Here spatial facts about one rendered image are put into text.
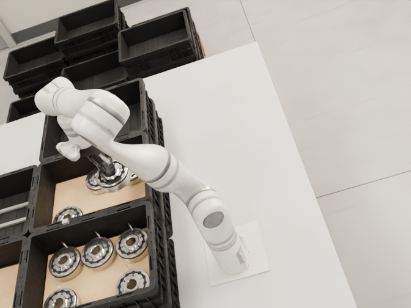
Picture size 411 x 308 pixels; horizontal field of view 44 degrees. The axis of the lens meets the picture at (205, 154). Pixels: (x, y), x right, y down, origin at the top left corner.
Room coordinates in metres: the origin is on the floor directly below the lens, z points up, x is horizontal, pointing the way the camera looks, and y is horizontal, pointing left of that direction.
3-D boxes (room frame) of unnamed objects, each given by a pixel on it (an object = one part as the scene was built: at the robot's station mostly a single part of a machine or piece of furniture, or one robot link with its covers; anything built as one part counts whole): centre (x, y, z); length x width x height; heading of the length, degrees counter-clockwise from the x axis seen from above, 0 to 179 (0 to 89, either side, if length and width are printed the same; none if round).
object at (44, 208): (1.19, 0.38, 0.87); 0.40 x 0.30 x 0.11; 80
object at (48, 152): (1.48, 0.32, 0.87); 0.40 x 0.30 x 0.11; 80
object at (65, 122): (1.13, 0.29, 1.27); 0.09 x 0.07 x 0.15; 116
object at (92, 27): (2.86, 0.34, 0.37); 0.40 x 0.30 x 0.45; 81
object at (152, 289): (0.89, 0.43, 0.92); 0.40 x 0.30 x 0.02; 80
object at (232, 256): (0.84, 0.05, 0.79); 0.09 x 0.09 x 0.17; 70
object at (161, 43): (2.40, 0.00, 0.37); 0.40 x 0.30 x 0.45; 81
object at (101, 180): (1.10, 0.28, 1.01); 0.10 x 0.10 x 0.01
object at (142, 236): (0.94, 0.31, 0.86); 0.10 x 0.10 x 0.01
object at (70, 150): (1.11, 0.31, 1.17); 0.11 x 0.09 x 0.06; 120
